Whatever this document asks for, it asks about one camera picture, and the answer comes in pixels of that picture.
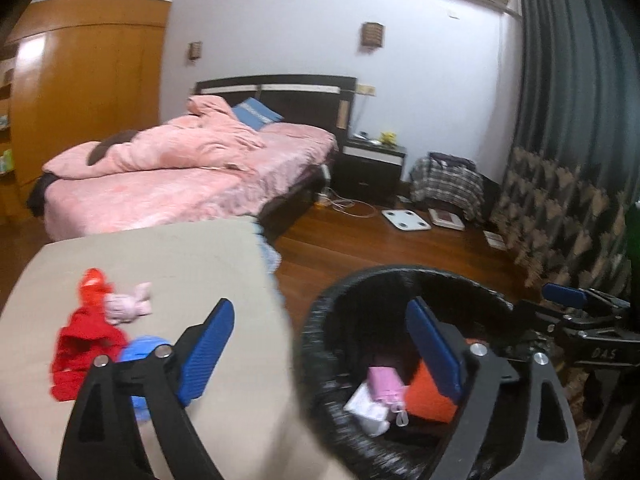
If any pink bed sheet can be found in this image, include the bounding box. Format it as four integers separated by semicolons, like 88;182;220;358
42;125;338;241

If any dark nightstand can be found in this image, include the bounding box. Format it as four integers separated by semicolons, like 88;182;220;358
334;136;407;207

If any blue pillow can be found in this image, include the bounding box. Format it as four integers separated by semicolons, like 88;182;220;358
231;97;285;131

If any small pink box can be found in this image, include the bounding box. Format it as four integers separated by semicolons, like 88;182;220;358
368;366;405;406

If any brown cushion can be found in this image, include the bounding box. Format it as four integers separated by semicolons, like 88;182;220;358
86;130;140;166

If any pink pillow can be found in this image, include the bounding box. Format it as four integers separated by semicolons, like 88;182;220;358
260;122;336;144

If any white bathroom scale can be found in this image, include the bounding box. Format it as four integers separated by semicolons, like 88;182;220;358
381;208;432;232

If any white plastic bag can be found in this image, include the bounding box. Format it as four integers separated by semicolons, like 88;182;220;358
344;382;392;435

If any dark wooden bed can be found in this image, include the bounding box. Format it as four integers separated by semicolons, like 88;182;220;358
27;76;358;241

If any blue plastic bag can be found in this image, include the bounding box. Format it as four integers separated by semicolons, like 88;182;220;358
119;336;175;423

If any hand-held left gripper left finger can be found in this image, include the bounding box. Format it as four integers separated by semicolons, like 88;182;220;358
56;298;235;480

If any white scale with dark centre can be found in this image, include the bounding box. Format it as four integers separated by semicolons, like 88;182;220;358
429;208;466;232

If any red cloth item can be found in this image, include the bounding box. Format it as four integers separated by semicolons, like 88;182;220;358
50;305;130;402

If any black cloth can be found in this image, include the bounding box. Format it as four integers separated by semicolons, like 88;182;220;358
26;172;56;217

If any dark backpack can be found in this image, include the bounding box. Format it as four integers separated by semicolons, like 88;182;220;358
429;151;478;169

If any wooden wardrobe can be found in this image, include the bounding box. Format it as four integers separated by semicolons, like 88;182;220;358
0;0;173;226

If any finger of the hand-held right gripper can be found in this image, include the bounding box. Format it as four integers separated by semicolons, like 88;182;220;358
542;282;631;313
515;300;583;335

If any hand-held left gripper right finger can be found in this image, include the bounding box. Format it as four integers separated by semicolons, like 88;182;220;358
406;298;585;480

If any trash bin with black bag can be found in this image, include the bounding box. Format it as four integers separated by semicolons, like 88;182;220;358
295;264;531;480

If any pink duvet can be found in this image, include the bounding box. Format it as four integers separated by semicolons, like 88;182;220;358
42;95;266;178

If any white floor cable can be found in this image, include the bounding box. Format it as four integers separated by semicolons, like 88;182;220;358
327;187;384;221

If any dark green patterned curtain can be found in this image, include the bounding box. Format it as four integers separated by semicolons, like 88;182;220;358
487;0;640;480

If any blue quilted cloth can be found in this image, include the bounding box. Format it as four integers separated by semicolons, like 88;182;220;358
254;221;284;277

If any plaid cloth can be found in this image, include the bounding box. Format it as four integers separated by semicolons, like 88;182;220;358
410;156;485;221

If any orange foam net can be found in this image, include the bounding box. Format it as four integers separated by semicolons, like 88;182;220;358
404;357;462;423

